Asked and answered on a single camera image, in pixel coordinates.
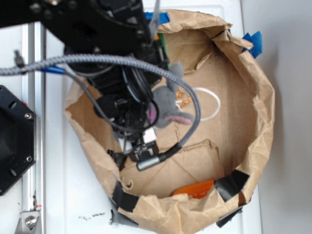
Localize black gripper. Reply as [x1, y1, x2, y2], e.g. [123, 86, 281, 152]
[94, 65, 161, 162]

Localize gray plush elephant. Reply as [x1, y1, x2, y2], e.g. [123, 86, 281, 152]
[153, 78, 195, 129]

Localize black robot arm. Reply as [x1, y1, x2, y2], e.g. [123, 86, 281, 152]
[0, 0, 169, 162]

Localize orange spiral seashell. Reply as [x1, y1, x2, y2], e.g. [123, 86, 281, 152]
[176, 89, 192, 108]

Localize green wooden block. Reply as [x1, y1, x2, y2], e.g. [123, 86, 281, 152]
[158, 33, 170, 69]

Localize black tape piece front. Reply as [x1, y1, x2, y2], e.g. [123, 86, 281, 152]
[112, 181, 139, 213]

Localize black tape piece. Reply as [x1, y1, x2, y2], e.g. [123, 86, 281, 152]
[214, 170, 250, 202]
[112, 181, 139, 213]

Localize blue tape piece top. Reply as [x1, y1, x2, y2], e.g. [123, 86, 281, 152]
[144, 11, 170, 24]

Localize blue tape piece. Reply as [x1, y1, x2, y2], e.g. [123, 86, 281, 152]
[242, 31, 263, 59]
[144, 11, 170, 24]

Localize brown paper bag bin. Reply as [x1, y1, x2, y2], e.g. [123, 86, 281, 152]
[64, 9, 275, 234]

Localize white plastic tray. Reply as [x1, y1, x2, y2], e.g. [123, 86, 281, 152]
[42, 0, 262, 234]

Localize orange plastic carrot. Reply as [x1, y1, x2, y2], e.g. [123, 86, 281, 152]
[172, 180, 214, 199]

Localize black tape piece right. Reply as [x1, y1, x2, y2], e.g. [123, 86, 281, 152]
[214, 170, 250, 202]

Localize blue tape piece right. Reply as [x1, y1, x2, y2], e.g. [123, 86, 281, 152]
[242, 31, 263, 59]

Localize white string loop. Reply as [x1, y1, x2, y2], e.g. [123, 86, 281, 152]
[180, 87, 221, 121]

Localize gray braided cable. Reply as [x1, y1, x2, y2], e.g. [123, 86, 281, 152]
[0, 54, 202, 171]

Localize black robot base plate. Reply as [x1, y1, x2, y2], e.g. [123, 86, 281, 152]
[0, 85, 36, 196]

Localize aluminum frame rail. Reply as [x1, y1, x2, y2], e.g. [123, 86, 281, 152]
[22, 22, 46, 234]

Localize metal corner bracket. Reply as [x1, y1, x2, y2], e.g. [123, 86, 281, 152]
[14, 211, 42, 234]

